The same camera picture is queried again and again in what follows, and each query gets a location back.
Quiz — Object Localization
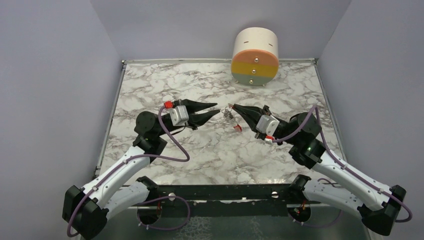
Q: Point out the silver spiral keyring holder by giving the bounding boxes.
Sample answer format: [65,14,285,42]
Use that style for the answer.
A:
[221,103,236,122]

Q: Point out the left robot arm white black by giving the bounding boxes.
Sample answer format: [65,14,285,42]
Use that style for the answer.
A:
[62,99,219,240]

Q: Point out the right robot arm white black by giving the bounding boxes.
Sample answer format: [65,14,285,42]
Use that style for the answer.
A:
[230,104,406,236]

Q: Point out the round tricolour drawer box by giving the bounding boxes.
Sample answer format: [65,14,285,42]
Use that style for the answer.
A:
[230,27,280,86]

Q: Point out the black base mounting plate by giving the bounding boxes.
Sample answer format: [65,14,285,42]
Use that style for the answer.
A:
[135,176,312,220]

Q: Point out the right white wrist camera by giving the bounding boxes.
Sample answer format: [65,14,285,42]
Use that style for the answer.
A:
[255,114,280,145]

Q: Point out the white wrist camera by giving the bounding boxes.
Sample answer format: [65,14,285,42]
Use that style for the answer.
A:
[255,114,280,145]
[164,100,189,127]

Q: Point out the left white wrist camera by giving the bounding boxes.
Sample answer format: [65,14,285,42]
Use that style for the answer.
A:
[164,100,189,127]

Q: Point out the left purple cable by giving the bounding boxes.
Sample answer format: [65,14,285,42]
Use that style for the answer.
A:
[66,105,191,238]

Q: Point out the purple cable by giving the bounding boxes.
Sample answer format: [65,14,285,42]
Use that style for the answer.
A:
[66,105,191,238]
[271,105,414,229]

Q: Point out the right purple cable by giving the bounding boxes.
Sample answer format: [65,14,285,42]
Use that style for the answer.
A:
[271,105,414,229]

